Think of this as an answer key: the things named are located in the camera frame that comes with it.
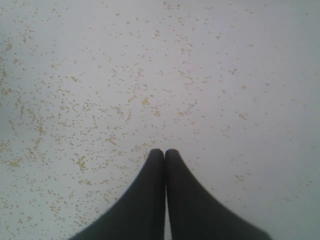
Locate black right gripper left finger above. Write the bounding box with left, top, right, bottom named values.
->
left=73, top=149, right=165, bottom=240

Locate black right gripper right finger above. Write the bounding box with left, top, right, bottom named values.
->
left=165, top=149, right=270, bottom=240

